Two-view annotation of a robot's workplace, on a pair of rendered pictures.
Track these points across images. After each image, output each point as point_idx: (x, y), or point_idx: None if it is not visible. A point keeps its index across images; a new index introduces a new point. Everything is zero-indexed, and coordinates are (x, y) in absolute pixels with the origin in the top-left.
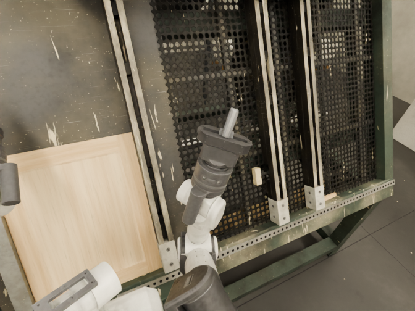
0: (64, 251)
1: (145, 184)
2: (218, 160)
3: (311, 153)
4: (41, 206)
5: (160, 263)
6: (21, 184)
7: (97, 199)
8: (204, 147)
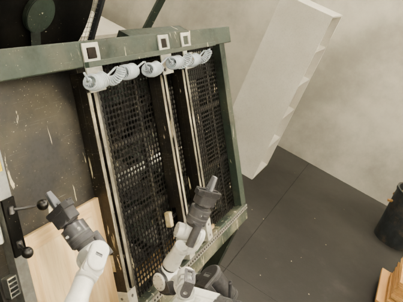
0: None
1: (116, 239)
2: (207, 205)
3: None
4: (50, 275)
5: None
6: (39, 258)
7: None
8: (202, 198)
